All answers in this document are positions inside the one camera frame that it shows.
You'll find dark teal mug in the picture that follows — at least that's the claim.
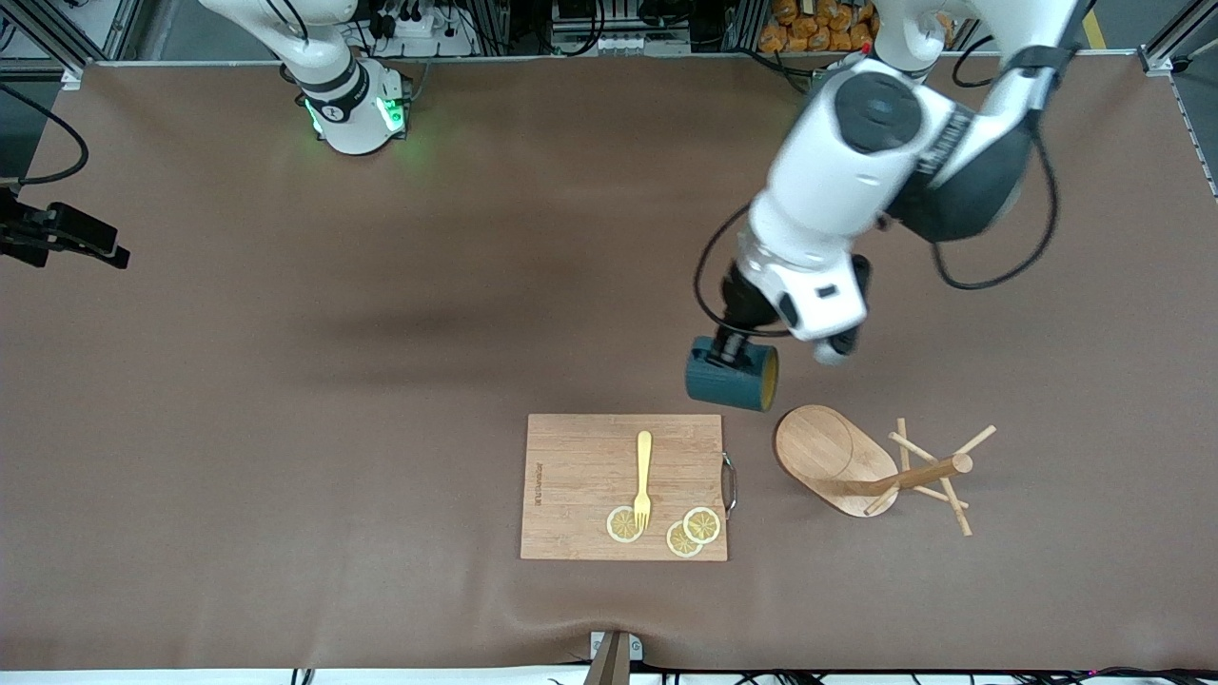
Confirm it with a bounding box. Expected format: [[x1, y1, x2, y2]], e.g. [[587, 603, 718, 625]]
[[685, 336, 779, 413]]

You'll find wooden mug tree rack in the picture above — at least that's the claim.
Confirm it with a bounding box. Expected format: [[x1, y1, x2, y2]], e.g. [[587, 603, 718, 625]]
[[773, 404, 998, 538]]

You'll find yellow fork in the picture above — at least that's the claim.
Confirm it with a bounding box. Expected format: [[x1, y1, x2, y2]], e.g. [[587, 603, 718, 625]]
[[634, 431, 654, 532]]

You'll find wooden cutting board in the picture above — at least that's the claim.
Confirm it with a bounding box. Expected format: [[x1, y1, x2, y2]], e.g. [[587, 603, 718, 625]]
[[521, 414, 738, 562]]

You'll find white connector strip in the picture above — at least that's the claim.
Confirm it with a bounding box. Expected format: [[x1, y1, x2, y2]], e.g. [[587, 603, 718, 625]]
[[595, 35, 691, 55]]

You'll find bag of orange snacks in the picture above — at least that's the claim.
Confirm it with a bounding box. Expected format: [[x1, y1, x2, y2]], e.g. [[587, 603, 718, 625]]
[[758, 0, 881, 53]]

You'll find white power strip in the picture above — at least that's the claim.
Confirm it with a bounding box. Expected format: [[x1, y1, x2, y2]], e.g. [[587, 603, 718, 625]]
[[381, 8, 441, 39]]

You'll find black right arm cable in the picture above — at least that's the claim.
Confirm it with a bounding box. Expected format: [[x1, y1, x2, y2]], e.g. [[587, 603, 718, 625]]
[[0, 81, 89, 186]]

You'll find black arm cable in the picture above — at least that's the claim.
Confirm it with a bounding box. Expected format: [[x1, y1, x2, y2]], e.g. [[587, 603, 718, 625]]
[[0, 81, 89, 186], [693, 38, 1060, 339]]

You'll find aluminium frame profile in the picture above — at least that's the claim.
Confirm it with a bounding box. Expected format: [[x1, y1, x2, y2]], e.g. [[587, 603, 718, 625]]
[[19, 0, 144, 63], [1140, 0, 1218, 77]]

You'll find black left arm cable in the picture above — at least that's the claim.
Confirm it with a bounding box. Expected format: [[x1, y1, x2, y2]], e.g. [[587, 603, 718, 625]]
[[693, 38, 1060, 339]]

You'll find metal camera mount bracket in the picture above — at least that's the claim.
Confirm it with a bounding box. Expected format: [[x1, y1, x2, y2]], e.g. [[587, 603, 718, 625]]
[[582, 630, 644, 685]]

